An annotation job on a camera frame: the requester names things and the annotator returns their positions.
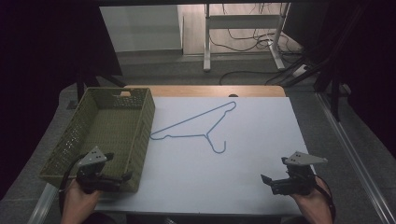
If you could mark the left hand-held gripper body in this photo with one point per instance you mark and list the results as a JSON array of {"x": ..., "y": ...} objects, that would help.
[{"x": 90, "y": 161}]

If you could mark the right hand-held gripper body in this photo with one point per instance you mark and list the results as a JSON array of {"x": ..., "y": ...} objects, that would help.
[{"x": 299, "y": 183}]

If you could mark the olive green woven basket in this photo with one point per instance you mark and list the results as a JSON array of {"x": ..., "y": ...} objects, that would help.
[{"x": 115, "y": 130}]

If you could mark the person's right hand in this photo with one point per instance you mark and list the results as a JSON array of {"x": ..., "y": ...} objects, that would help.
[{"x": 311, "y": 200}]

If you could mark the person's left hand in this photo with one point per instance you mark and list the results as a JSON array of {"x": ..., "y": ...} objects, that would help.
[{"x": 79, "y": 200}]

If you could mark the white table mat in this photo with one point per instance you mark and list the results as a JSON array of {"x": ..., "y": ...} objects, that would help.
[{"x": 218, "y": 174}]

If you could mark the small black round object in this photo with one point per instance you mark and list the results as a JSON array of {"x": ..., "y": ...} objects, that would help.
[{"x": 233, "y": 95}]

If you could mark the black metal stand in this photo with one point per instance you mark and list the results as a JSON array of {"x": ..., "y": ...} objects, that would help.
[{"x": 334, "y": 93}]

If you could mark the white power strip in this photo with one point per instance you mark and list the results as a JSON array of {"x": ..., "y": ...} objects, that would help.
[{"x": 300, "y": 70}]

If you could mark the wooden table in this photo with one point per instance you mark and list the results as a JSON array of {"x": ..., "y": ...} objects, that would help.
[{"x": 202, "y": 90}]

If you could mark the white panel board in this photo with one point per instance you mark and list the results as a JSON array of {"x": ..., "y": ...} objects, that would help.
[{"x": 140, "y": 28}]

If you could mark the aluminium rail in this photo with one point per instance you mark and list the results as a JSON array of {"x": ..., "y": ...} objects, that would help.
[
  {"x": 358, "y": 161},
  {"x": 42, "y": 205}
]

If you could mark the white metal desk frame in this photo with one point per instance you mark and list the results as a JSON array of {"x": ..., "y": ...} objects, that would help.
[{"x": 243, "y": 21}]

